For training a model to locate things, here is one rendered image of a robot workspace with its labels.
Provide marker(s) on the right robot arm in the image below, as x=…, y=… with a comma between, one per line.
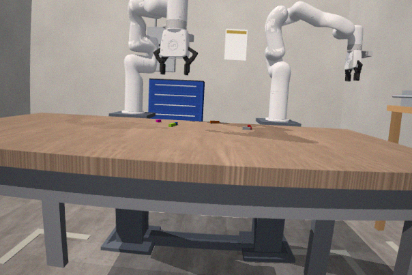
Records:
x=176, y=14

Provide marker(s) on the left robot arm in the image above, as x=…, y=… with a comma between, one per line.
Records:
x=280, y=73

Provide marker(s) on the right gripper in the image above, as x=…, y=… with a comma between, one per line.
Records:
x=175, y=43

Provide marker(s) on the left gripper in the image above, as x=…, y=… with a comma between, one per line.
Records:
x=353, y=61

